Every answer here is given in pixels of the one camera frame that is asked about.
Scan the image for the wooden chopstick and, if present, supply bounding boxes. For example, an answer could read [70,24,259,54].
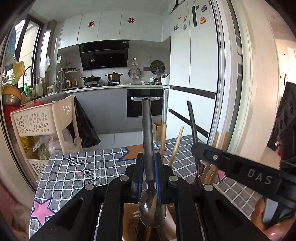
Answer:
[203,132,229,185]
[169,126,184,167]
[159,123,167,160]

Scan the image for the beige plastic utensil holder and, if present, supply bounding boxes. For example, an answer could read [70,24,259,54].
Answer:
[122,162,223,241]

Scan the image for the black built-in oven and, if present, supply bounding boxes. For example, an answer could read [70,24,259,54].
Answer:
[126,88,165,118]

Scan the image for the white upper cabinets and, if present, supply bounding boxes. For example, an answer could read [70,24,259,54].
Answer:
[59,10,162,49]

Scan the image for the glass kettle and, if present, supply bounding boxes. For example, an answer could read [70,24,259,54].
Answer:
[56,69,68,90]

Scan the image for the kitchen faucet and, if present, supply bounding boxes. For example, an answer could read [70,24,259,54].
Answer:
[23,66,36,91]

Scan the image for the brass cooking pot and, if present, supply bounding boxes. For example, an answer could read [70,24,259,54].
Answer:
[106,71,122,81]

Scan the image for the person's right hand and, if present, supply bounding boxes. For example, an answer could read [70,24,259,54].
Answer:
[251,197,295,240]

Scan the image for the beige perforated storage cart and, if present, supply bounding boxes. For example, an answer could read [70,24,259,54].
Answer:
[10,95,82,181]

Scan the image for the black handled steel spoon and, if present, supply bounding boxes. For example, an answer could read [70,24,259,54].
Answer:
[138,98,167,228]

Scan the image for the black wok on stove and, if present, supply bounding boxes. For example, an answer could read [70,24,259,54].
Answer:
[81,75,101,87]

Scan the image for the grey checkered star tablecloth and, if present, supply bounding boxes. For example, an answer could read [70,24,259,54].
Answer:
[29,135,261,240]

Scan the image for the white refrigerator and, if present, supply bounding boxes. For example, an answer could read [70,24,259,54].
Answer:
[162,1,219,143]

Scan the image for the black range hood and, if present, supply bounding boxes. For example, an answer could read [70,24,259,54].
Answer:
[78,40,130,71]

